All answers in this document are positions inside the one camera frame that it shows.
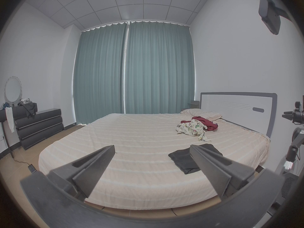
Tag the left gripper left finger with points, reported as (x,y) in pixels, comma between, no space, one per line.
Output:
(95,167)

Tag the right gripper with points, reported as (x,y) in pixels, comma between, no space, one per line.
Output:
(298,116)

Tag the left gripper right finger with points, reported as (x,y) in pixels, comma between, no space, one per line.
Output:
(211,170)

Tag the black T-shirt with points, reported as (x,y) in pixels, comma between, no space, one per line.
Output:
(182,159)

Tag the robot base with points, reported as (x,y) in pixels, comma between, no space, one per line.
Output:
(288,186)

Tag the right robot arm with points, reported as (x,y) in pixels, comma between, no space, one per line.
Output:
(296,139)

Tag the bed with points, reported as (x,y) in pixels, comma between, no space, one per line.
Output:
(142,136)

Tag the white printed pyjama top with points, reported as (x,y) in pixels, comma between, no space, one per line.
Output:
(190,129)

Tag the dark red garment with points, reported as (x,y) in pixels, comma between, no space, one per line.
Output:
(209,123)

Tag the cream pillow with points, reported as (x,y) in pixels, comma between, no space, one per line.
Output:
(201,114)

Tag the black power strip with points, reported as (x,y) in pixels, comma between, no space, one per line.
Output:
(31,168)

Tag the grey bedside table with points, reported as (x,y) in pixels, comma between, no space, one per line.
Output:
(194,104)

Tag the dark grey chest of drawers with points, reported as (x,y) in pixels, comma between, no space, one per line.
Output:
(38,127)

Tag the dark grey garment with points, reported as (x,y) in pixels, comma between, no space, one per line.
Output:
(29,108)

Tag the blue-green curtain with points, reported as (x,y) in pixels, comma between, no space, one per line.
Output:
(159,68)
(99,75)

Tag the white cloth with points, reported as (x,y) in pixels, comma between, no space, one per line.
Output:
(10,120)

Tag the blue cloth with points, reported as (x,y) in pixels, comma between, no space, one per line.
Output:
(5,106)

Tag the round white-framed mirror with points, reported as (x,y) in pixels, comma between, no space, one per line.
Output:
(13,89)

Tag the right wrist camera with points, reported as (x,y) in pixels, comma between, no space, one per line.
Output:
(297,106)

